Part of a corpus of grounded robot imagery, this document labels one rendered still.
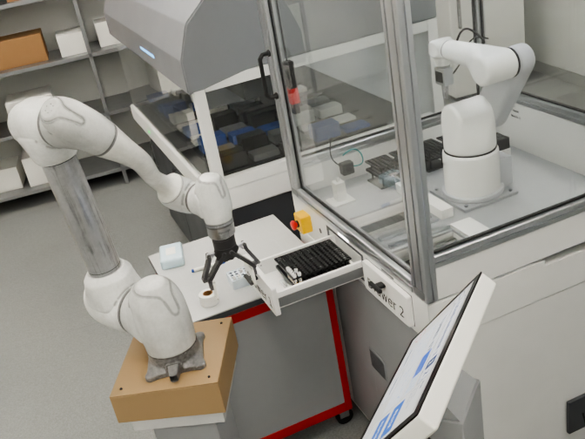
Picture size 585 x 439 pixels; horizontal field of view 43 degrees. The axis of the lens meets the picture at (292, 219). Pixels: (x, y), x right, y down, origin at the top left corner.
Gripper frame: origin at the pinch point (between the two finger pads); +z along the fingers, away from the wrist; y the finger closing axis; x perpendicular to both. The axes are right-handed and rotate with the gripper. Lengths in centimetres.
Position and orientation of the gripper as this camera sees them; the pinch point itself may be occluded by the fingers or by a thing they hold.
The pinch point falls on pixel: (235, 287)
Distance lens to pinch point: 249.9
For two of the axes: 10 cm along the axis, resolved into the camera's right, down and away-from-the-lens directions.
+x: -3.9, -3.5, 8.5
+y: 9.1, -3.1, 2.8
